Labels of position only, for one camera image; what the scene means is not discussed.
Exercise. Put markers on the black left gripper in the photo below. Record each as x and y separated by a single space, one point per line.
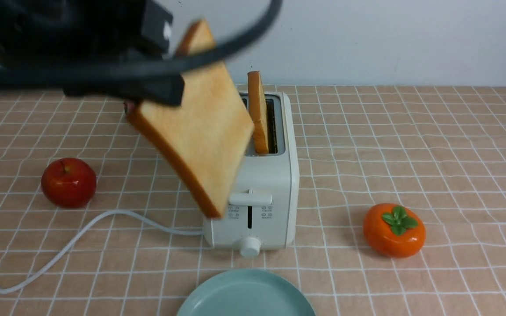
111 28

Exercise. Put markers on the toasted bread slice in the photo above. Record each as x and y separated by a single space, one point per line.
205 139
258 112

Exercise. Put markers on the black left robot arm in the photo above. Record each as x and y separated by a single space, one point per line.
53 32

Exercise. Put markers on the red apple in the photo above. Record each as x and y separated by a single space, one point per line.
69 183

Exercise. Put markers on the white two-slot toaster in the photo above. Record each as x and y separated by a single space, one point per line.
262 206

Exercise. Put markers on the light green plate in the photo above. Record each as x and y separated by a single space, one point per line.
246 292

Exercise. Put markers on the orange persimmon with green leaf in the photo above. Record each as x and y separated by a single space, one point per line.
394 230

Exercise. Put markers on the checkered orange tablecloth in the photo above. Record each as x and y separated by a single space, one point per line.
438 151

